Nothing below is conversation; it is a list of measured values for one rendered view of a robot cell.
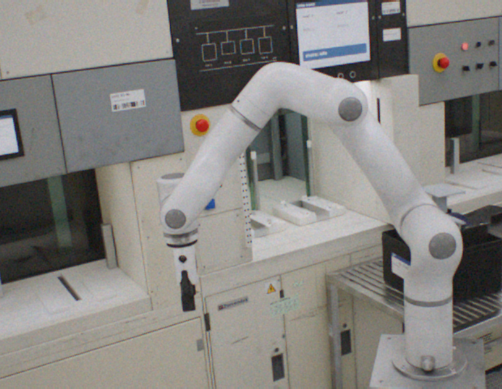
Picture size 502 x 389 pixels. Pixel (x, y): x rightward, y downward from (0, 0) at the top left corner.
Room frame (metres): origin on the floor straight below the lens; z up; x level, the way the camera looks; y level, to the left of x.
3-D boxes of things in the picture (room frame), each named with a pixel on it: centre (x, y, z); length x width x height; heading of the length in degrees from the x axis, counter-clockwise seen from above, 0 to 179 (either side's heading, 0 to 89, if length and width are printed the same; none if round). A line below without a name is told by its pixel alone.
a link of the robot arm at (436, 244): (1.58, -0.42, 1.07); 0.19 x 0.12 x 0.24; 2
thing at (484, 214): (2.37, -0.88, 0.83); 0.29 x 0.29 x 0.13; 34
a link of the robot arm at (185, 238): (1.59, 0.18, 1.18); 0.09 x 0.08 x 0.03; 2
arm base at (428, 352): (1.61, -0.42, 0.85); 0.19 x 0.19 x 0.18
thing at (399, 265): (2.08, -0.58, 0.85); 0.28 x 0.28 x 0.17; 19
